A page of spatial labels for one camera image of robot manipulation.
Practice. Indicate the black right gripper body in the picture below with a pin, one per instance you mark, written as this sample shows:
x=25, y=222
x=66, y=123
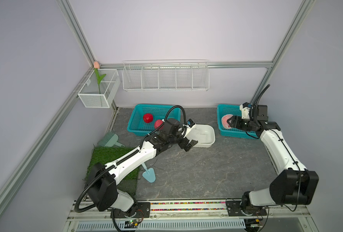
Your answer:
x=244, y=124

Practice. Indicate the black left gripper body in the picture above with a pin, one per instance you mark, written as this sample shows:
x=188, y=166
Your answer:
x=182, y=142

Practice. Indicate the red apple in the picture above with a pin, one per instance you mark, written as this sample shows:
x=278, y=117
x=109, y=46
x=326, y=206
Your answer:
x=159, y=124
x=148, y=118
x=225, y=123

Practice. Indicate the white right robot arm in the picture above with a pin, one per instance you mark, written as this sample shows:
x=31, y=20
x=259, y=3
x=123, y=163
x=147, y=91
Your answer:
x=294, y=184

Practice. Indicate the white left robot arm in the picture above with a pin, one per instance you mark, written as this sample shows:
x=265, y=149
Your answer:
x=101, y=190

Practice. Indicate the white plastic tub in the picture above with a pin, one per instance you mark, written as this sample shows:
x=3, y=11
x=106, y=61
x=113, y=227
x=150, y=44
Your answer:
x=203, y=134

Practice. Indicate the teal plastic basket right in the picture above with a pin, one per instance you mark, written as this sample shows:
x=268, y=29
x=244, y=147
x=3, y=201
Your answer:
x=224, y=109

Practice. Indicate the teal plastic basket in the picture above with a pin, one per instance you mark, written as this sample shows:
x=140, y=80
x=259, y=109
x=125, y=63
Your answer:
x=138, y=126
x=224, y=109

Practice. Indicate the teal plastic basket left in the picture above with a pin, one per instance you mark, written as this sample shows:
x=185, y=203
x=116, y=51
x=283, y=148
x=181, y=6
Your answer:
x=138, y=126

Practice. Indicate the light blue plastic trowel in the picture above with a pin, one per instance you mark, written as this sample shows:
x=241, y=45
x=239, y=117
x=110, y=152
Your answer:
x=148, y=174

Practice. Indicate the pale green brush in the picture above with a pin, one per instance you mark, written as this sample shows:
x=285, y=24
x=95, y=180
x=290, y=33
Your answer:
x=109, y=140

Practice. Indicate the green artificial grass mat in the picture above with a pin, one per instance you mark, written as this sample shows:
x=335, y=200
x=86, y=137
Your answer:
x=104, y=155

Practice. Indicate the artificial pink tulip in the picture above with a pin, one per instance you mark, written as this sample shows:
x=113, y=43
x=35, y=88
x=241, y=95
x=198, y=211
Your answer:
x=99, y=76

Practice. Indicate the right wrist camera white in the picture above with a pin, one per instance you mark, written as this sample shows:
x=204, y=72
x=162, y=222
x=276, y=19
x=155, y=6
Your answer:
x=245, y=109

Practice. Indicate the white wire shelf long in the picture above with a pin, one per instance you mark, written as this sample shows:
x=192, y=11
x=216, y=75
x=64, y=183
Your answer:
x=166, y=75

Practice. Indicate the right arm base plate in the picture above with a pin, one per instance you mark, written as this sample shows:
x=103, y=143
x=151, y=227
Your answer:
x=236, y=208

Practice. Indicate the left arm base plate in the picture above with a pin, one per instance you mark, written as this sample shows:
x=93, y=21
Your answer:
x=142, y=210

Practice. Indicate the white wire basket small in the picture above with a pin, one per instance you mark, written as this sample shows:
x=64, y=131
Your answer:
x=89, y=92

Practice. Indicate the aluminium frame bar back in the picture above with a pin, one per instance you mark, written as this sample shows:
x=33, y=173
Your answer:
x=238, y=64

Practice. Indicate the white slotted cable duct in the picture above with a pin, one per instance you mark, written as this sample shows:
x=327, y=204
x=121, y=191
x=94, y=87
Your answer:
x=163, y=225

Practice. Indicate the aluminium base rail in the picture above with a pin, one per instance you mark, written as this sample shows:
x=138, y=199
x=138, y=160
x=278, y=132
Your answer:
x=190, y=209

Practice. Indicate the aluminium frame post right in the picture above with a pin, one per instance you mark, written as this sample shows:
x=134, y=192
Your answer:
x=295, y=25

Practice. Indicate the aluminium frame post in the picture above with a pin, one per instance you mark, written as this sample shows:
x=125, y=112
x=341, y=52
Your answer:
x=76, y=29
x=295, y=25

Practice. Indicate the aluminium frame post left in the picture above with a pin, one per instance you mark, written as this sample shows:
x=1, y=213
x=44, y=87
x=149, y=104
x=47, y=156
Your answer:
x=76, y=29

